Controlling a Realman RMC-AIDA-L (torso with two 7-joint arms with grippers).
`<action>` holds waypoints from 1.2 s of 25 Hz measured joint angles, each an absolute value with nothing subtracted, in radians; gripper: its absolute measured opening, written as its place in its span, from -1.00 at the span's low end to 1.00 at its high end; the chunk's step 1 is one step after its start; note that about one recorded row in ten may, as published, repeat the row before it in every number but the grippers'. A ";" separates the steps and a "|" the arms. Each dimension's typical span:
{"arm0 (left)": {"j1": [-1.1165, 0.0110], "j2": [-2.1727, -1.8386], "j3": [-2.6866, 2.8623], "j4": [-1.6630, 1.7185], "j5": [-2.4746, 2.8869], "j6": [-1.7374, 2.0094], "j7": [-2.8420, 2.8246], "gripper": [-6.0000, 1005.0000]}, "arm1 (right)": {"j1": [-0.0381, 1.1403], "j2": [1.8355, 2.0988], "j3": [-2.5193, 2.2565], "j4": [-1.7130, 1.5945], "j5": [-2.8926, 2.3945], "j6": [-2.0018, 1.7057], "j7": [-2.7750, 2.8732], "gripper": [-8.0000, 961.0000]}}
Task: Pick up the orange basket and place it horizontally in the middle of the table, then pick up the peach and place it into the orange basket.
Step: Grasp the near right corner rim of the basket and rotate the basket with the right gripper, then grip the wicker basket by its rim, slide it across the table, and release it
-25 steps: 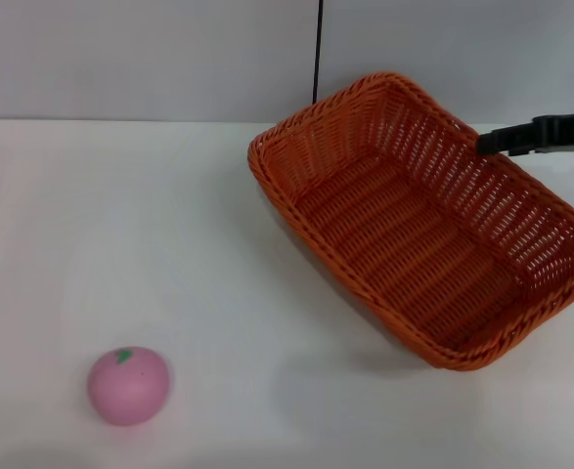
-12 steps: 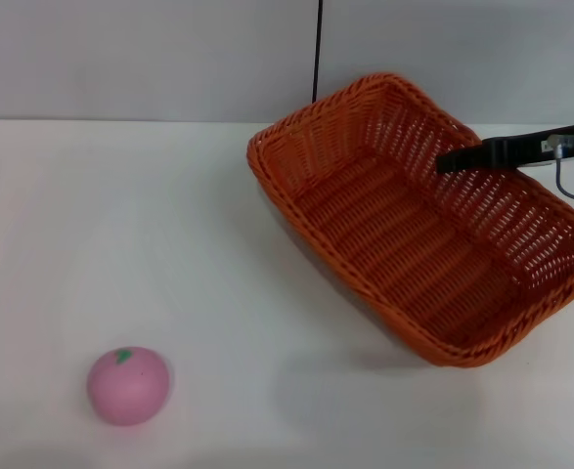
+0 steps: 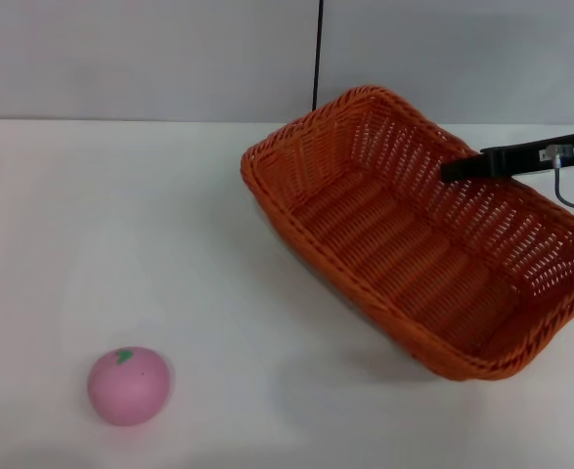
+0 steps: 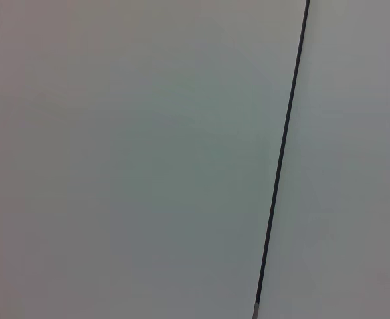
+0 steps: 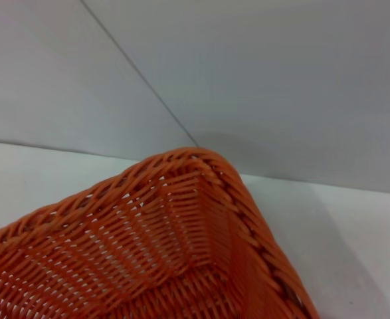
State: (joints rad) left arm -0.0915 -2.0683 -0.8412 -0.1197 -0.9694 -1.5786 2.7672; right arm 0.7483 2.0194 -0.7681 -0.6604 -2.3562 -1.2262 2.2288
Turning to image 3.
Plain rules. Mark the pink peach toy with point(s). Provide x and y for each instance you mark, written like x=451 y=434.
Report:
x=127 y=391

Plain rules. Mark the black vertical wall strip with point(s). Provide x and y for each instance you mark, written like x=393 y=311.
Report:
x=318 y=49

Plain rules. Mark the orange woven plastic basket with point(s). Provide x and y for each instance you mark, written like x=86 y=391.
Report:
x=404 y=254

